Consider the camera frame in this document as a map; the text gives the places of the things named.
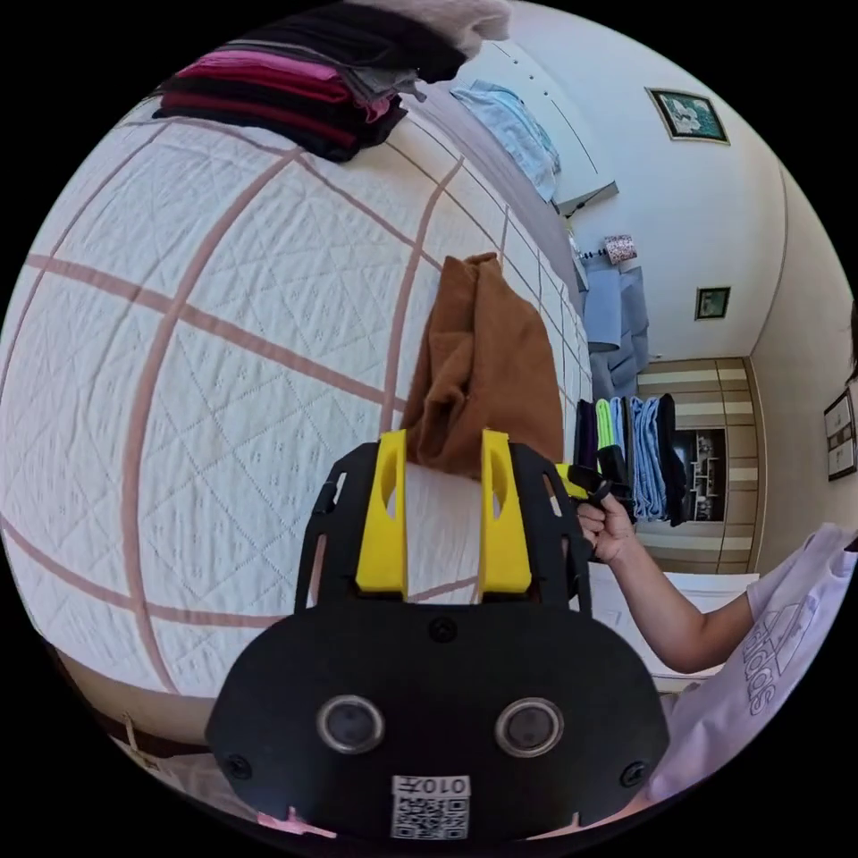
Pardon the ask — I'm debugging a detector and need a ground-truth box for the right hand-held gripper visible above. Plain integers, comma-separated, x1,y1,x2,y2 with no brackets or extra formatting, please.
554,447,636,526

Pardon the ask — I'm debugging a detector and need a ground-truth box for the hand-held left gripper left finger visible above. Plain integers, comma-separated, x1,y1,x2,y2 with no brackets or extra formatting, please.
356,428,408,595

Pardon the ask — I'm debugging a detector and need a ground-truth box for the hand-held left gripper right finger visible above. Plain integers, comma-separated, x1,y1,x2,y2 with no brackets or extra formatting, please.
480,428,534,595

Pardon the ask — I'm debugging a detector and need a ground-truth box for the brown sweater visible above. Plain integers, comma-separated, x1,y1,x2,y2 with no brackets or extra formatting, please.
400,252,564,481

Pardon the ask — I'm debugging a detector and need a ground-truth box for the person's right forearm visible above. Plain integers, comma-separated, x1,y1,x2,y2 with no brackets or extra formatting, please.
608,535,753,676

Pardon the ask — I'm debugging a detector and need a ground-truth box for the person's right hand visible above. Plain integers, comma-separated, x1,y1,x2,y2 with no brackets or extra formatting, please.
576,494,638,567

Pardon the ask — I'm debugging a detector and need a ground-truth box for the pile of clothes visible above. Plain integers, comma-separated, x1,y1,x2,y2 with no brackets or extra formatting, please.
152,0,512,164
574,393,690,529

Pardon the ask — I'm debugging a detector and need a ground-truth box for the grey blanket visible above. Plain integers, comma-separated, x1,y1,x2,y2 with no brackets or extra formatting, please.
581,266,652,405

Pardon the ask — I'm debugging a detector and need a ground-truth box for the bed with white checked quilt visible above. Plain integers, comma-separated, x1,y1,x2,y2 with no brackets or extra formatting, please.
0,80,599,700

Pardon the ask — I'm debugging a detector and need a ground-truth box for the person's body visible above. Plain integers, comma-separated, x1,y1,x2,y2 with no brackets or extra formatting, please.
643,355,858,805

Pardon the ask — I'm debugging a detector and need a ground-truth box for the dark framed picture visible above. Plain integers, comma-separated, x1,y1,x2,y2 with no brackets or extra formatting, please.
823,387,858,484

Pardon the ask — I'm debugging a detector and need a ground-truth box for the light blue shirt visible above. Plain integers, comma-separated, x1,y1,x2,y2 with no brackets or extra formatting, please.
449,79,562,204

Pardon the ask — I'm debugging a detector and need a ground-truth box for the large green framed picture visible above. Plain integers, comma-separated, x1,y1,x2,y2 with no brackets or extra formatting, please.
645,87,731,146

